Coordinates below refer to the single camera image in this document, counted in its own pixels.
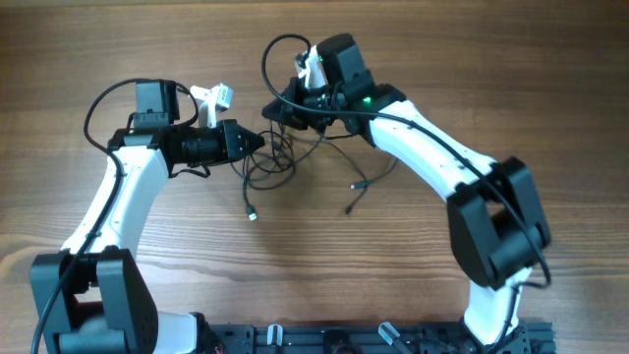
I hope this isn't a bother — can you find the black USB-A cable blue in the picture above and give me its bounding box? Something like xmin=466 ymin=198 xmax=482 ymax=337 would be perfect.
xmin=230 ymin=122 xmax=323 ymax=221

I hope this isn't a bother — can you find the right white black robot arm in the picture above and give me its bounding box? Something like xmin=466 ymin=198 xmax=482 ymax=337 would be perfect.
xmin=261 ymin=33 xmax=551 ymax=353

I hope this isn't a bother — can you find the thin black micro USB cable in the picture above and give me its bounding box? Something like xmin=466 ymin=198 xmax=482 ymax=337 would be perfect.
xmin=274 ymin=130 xmax=400 ymax=216

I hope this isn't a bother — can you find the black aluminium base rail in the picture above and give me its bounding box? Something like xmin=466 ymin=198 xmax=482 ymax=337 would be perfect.
xmin=197 ymin=321 xmax=557 ymax=354

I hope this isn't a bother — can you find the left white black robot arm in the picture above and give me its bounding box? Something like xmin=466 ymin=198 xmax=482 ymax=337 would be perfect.
xmin=30 ymin=79 xmax=263 ymax=353

